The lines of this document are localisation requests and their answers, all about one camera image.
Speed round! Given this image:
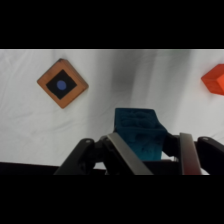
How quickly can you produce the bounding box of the wooden block with black square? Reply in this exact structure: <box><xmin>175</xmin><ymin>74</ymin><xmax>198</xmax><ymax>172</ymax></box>
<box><xmin>36</xmin><ymin>57</ymin><xmax>90</xmax><ymax>110</ymax></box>

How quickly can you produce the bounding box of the blue cube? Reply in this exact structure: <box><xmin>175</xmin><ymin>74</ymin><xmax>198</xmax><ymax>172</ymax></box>
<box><xmin>113</xmin><ymin>106</ymin><xmax>169</xmax><ymax>162</ymax></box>

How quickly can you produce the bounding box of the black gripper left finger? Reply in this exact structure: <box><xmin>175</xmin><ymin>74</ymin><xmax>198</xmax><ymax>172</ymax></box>
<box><xmin>53</xmin><ymin>132</ymin><xmax>155</xmax><ymax>176</ymax></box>

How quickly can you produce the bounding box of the orange cube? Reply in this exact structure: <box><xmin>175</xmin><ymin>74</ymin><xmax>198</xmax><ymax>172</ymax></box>
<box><xmin>200</xmin><ymin>63</ymin><xmax>224</xmax><ymax>97</ymax></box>

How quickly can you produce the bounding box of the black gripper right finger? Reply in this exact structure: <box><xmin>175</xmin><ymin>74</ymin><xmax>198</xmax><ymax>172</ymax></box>
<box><xmin>179</xmin><ymin>132</ymin><xmax>224</xmax><ymax>176</ymax></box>

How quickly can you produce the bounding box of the white tablecloth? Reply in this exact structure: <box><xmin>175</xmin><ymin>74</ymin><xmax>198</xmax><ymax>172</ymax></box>
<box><xmin>0</xmin><ymin>49</ymin><xmax>224</xmax><ymax>176</ymax></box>

